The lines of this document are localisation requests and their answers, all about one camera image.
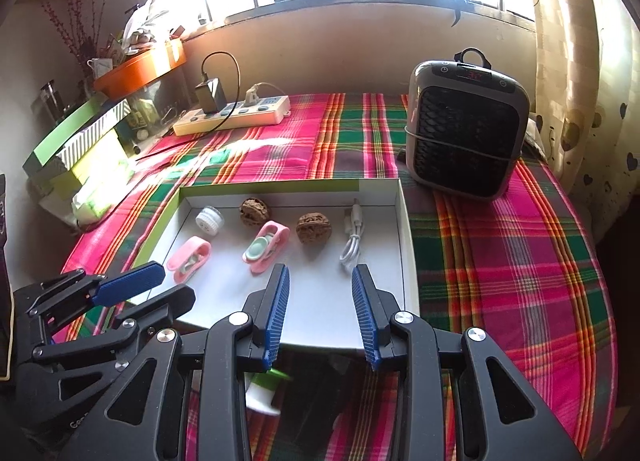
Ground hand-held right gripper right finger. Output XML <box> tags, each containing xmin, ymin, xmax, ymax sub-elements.
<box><xmin>350</xmin><ymin>265</ymin><xmax>583</xmax><ymax>461</ymax></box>

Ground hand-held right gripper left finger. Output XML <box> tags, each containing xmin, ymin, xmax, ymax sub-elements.
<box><xmin>57</xmin><ymin>263</ymin><xmax>292</xmax><ymax>461</ymax></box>

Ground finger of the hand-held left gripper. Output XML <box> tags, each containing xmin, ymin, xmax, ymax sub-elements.
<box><xmin>27</xmin><ymin>262</ymin><xmax>166</xmax><ymax>325</ymax></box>
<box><xmin>32</xmin><ymin>286</ymin><xmax>196</xmax><ymax>363</ymax></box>

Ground green and white cardboard box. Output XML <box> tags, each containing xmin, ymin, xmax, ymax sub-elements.
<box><xmin>120</xmin><ymin>178</ymin><xmax>420</xmax><ymax>353</ymax></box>

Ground pink and green clip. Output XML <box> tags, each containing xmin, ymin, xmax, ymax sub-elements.
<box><xmin>242</xmin><ymin>221</ymin><xmax>291</xmax><ymax>274</ymax></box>

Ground green and white spool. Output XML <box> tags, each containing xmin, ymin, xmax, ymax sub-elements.
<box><xmin>247</xmin><ymin>368</ymin><xmax>293</xmax><ymax>417</ymax></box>

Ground small white ribbed cap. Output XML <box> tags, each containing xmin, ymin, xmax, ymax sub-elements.
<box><xmin>195</xmin><ymin>208</ymin><xmax>223</xmax><ymax>239</ymax></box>

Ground brown walnut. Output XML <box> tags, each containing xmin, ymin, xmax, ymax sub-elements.
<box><xmin>239</xmin><ymin>198</ymin><xmax>272</xmax><ymax>228</ymax></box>
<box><xmin>296</xmin><ymin>212</ymin><xmax>333</xmax><ymax>244</ymax></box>

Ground white cable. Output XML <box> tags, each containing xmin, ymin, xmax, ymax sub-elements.
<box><xmin>339</xmin><ymin>198</ymin><xmax>365</xmax><ymax>272</ymax></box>

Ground green tissue pack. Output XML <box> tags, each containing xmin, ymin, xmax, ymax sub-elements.
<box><xmin>72</xmin><ymin>176</ymin><xmax>136</xmax><ymax>227</ymax></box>

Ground stack of green boxes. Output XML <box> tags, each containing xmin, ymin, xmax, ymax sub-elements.
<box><xmin>22</xmin><ymin>94</ymin><xmax>132</xmax><ymax>177</ymax></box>

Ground small green carton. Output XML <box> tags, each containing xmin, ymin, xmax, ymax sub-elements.
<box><xmin>127</xmin><ymin>98</ymin><xmax>156</xmax><ymax>137</ymax></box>

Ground glass jar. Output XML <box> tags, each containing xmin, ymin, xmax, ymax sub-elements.
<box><xmin>32</xmin><ymin>81</ymin><xmax>66</xmax><ymax>124</ymax></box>

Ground black charger adapter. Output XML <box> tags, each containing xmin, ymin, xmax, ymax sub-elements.
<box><xmin>195</xmin><ymin>78</ymin><xmax>226</xmax><ymax>114</ymax></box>

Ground cream power strip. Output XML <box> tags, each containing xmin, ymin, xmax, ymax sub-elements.
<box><xmin>172</xmin><ymin>95</ymin><xmax>292</xmax><ymax>137</ymax></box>

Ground grey portable heater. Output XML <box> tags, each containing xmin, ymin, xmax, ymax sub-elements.
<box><xmin>404</xmin><ymin>48</ymin><xmax>531</xmax><ymax>201</ymax></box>

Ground orange tray with clutter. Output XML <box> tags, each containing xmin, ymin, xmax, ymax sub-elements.
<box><xmin>87</xmin><ymin>0</ymin><xmax>183</xmax><ymax>77</ymax></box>

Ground beige folded cloth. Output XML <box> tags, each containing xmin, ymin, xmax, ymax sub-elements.
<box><xmin>520</xmin><ymin>114</ymin><xmax>551</xmax><ymax>159</ymax></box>

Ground red berry branches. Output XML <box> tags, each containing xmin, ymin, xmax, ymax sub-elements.
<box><xmin>42</xmin><ymin>0</ymin><xmax>121</xmax><ymax>72</ymax></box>

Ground heart print curtain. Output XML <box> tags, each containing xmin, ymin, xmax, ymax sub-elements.
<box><xmin>530</xmin><ymin>0</ymin><xmax>640</xmax><ymax>242</ymax></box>

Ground black charger cable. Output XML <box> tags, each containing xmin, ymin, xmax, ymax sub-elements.
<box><xmin>200</xmin><ymin>51</ymin><xmax>241</xmax><ymax>114</ymax></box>

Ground black window handle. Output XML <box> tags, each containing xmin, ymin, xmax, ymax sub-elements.
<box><xmin>450</xmin><ymin>0</ymin><xmax>480</xmax><ymax>28</ymax></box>

